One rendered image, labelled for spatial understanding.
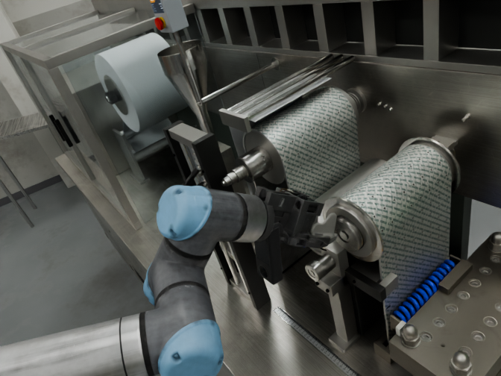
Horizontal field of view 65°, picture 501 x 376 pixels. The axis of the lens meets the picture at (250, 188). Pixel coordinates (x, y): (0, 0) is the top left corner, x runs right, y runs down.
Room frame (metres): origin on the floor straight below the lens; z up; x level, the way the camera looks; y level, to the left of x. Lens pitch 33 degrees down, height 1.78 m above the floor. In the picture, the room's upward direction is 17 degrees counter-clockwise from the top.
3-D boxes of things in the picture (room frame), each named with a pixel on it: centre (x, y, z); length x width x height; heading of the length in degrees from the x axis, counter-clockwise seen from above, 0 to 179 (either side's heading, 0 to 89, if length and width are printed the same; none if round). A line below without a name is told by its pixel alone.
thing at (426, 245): (0.57, -0.30, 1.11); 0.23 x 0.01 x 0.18; 118
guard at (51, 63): (1.96, 0.53, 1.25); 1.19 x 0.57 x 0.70; 28
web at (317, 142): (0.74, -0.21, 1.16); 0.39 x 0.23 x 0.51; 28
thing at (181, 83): (1.25, 0.08, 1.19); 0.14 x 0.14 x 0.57
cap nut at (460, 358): (0.37, -0.27, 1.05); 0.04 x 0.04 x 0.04
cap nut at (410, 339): (0.45, -0.22, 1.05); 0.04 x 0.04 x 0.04
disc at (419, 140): (0.68, -0.39, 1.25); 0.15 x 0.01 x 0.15; 28
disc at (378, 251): (0.57, -0.16, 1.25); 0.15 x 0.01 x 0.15; 28
